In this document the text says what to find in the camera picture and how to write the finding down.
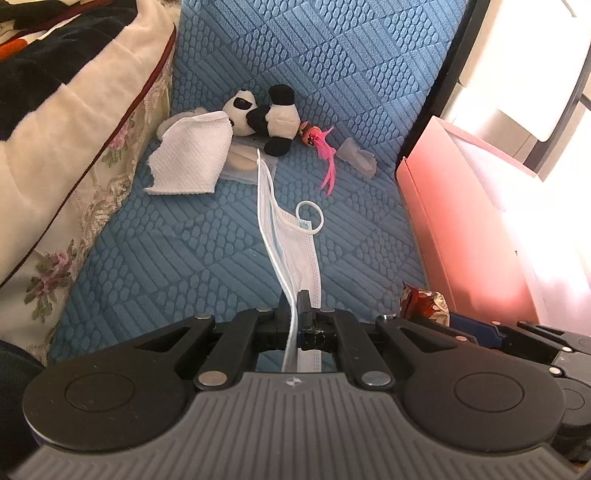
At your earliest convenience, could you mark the crumpled clear plastic wrapper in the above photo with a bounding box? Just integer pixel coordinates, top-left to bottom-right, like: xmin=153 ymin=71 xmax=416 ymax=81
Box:
xmin=337 ymin=138 xmax=378 ymax=179

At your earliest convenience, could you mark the panda plush toy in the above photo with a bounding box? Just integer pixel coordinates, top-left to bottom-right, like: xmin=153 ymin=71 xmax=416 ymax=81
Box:
xmin=222 ymin=84 xmax=301 ymax=157

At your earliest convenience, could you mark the packaged beige powder puff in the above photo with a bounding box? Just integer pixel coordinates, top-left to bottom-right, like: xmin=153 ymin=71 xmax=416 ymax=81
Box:
xmin=219 ymin=137 xmax=279 ymax=185

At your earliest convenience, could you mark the beige folding chair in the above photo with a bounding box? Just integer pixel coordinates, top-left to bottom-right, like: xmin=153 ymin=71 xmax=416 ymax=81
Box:
xmin=441 ymin=1 xmax=590 ymax=172

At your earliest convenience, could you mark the pink cardboard box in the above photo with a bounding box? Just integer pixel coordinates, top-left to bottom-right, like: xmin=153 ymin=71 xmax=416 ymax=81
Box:
xmin=396 ymin=117 xmax=590 ymax=335

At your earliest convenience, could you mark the floral sofa cover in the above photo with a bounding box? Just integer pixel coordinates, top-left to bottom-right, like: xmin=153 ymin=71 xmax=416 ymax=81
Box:
xmin=1 ymin=47 xmax=174 ymax=365

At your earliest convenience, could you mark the pink feather bird toy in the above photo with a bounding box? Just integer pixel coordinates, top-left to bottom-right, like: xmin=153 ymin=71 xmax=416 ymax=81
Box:
xmin=298 ymin=121 xmax=337 ymax=196

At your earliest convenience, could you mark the red black white blanket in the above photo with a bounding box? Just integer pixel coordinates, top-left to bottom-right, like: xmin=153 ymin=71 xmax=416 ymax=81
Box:
xmin=1 ymin=1 xmax=176 ymax=282

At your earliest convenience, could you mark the white surgical face mask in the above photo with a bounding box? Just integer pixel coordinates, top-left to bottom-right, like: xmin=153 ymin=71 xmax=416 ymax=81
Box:
xmin=256 ymin=157 xmax=325 ymax=372

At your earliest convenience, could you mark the small red doll packet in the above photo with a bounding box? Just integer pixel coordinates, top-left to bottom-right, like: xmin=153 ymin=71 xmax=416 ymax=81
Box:
xmin=400 ymin=284 xmax=451 ymax=327

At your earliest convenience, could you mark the white textured cloth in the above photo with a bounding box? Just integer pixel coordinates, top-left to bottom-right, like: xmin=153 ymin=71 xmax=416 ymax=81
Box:
xmin=144 ymin=111 xmax=233 ymax=195

